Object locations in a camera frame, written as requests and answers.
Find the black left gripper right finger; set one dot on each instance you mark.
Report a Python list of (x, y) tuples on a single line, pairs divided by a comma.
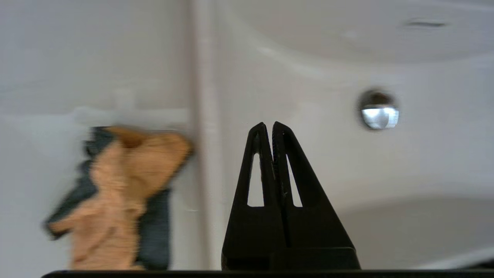
[(314, 231)]

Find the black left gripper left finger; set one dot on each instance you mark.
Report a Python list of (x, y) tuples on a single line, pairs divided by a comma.
[(252, 235)]

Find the orange and grey cleaning cloth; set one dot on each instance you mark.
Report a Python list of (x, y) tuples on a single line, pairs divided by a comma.
[(115, 185)]

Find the beige ceramic sink basin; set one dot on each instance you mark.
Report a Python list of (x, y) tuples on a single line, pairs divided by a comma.
[(347, 173)]

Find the chrome drain stopper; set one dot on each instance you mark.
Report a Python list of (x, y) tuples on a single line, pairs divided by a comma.
[(379, 112)]

